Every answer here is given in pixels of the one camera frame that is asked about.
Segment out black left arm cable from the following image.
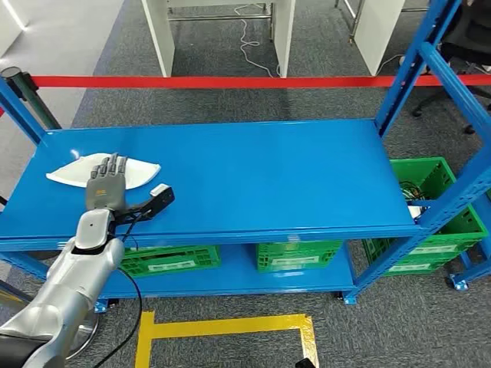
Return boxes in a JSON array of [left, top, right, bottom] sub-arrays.
[[91, 210, 143, 368]]

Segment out white floor cable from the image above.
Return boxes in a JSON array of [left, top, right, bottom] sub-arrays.
[[234, 4, 282, 78], [378, 53, 403, 72]]

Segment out dark barrier post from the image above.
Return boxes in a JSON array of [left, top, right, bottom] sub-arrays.
[[0, 66, 62, 130]]

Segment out red barrier belt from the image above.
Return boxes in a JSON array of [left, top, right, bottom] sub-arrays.
[[29, 74, 491, 90]]

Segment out round metal base plate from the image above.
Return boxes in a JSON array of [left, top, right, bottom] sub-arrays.
[[63, 304, 100, 362]]

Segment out white desk with metal rails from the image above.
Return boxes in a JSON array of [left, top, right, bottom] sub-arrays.
[[334, 0, 431, 77], [141, 0, 296, 78]]

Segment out tangled coloured wires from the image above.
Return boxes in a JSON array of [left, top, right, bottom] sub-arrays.
[[398, 182, 423, 203]]

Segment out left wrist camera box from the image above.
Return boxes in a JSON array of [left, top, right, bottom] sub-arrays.
[[113, 183, 175, 225]]

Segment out white curved plastic part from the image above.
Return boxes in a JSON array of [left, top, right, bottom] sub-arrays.
[[46, 153, 162, 192]]

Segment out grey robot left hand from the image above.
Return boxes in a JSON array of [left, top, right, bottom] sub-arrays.
[[85, 153, 128, 212]]

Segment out black office chair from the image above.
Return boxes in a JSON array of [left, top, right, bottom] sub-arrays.
[[412, 0, 491, 136]]

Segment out long green plastic crate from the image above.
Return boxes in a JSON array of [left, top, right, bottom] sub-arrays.
[[118, 245, 222, 279]]

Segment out blue metal shelf rack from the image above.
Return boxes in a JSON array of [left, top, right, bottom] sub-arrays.
[[446, 192, 491, 291], [0, 0, 491, 314]]

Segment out large open green crate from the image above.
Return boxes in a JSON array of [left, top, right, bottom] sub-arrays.
[[362, 157, 489, 277]]

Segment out short green plastic crate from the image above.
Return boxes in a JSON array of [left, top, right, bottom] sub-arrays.
[[256, 240, 342, 274]]

